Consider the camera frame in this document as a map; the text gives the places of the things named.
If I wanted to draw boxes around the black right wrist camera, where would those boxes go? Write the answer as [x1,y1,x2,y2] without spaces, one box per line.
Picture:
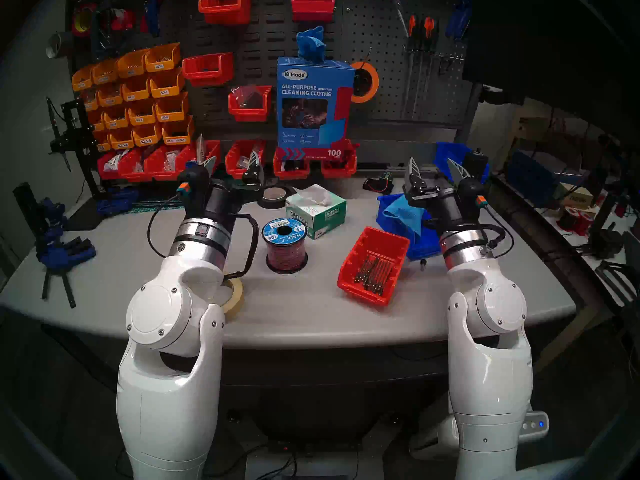
[457,176,490,220]

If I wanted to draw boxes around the metal tool holder rail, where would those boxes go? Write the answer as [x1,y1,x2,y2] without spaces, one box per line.
[405,51,471,62]

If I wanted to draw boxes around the red plastic storage bin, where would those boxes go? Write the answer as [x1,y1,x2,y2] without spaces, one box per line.
[337,226,411,307]

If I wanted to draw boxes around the blue bar clamp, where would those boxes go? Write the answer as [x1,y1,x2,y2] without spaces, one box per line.
[14,181,66,245]
[95,186,141,217]
[36,236,97,310]

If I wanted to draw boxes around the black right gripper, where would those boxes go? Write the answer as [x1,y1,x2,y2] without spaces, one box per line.
[403,156,477,236]

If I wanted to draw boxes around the circuit board with battery holder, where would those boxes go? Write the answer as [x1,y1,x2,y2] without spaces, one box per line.
[362,173,396,195]

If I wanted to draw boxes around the black cylindrical bottle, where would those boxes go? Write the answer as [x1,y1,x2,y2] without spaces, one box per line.
[462,148,489,185]

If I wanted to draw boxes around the red white tape roll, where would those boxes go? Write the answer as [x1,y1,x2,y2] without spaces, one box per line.
[102,9,136,32]

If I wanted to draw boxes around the orange tape roll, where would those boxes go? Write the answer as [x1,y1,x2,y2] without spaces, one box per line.
[350,61,381,104]

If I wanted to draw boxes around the grey duct tape roll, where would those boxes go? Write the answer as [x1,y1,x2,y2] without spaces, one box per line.
[46,31,76,60]

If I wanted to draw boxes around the black power strip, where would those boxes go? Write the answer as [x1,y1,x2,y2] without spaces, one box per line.
[267,436,363,457]

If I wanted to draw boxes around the small cardboard box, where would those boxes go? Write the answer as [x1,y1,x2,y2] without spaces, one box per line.
[557,181,596,210]

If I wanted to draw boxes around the blue red towel box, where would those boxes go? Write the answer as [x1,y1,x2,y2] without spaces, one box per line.
[276,56,357,161]

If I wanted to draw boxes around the beige masking tape roll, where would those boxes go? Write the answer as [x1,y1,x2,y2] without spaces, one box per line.
[220,276,245,315]

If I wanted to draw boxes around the blue microfibre shop towel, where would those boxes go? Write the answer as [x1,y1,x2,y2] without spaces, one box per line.
[382,194,432,242]
[296,25,327,64]

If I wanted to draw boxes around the red plastic wall bin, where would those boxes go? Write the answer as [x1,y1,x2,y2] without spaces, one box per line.
[291,0,336,22]
[144,145,173,181]
[225,140,267,180]
[198,0,252,26]
[228,85,273,123]
[182,52,235,87]
[273,146,311,180]
[321,144,358,179]
[172,140,221,180]
[117,148,146,182]
[97,151,123,180]

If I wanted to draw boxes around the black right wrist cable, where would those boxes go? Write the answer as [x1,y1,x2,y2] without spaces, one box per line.
[424,219,516,259]

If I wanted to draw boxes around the red yellow tape roll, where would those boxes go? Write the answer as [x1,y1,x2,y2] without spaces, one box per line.
[71,3,98,37]

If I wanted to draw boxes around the black helping hand stand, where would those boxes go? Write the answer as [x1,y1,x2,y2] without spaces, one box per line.
[46,96,101,200]

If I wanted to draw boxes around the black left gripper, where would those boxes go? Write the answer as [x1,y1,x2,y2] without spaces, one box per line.
[199,150,265,233]

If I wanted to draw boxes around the grey perforated pegboard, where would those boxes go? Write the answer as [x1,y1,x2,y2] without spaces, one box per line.
[345,0,483,130]

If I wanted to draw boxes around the green white tissue box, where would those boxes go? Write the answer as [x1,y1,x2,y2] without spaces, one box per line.
[286,184,347,240]

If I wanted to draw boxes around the orange black screwdriver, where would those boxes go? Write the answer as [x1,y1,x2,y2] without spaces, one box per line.
[417,16,430,119]
[406,15,420,120]
[424,16,437,117]

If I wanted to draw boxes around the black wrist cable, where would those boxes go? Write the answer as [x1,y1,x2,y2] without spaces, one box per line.
[146,204,261,280]
[424,219,516,259]

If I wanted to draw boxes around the white air purifier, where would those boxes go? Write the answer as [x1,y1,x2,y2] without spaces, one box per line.
[410,409,550,460]

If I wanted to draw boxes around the blue plastic storage bin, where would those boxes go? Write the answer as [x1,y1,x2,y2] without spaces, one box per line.
[434,141,491,185]
[376,192,450,261]

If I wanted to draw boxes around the clear plastic bag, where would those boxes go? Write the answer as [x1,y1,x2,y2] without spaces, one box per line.
[235,85,263,110]

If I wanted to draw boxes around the black tape roll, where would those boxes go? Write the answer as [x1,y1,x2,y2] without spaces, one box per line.
[256,184,296,210]

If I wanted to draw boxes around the green cutting mat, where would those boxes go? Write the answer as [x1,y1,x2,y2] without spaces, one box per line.
[120,178,261,216]

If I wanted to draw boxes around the red wire spool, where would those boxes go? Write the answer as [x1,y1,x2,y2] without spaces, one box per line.
[261,217,309,275]

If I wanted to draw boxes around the blue spring clamp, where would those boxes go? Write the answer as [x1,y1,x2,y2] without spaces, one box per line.
[452,0,473,37]
[445,4,463,40]

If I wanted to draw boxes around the black desk device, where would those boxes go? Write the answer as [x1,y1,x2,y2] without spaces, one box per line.
[586,219,626,261]

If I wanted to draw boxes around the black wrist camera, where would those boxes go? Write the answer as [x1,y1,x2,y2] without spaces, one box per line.
[176,164,212,220]
[457,176,490,220]

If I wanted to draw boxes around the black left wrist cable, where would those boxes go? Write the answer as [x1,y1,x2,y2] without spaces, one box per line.
[146,204,261,280]

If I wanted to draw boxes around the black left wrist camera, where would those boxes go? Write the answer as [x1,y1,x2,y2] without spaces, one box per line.
[176,164,212,220]

